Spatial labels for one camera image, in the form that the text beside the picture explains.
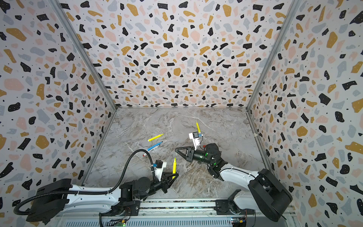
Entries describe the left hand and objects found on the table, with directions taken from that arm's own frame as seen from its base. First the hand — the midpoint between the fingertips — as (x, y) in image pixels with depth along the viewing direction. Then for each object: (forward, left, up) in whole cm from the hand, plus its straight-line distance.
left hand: (178, 174), depth 70 cm
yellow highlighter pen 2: (+39, -13, -15) cm, 44 cm away
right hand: (+9, +2, +8) cm, 12 cm away
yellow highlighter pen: (+3, +2, +1) cm, 4 cm away
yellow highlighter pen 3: (+32, +19, -16) cm, 41 cm away
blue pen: (+25, +18, -15) cm, 34 cm away
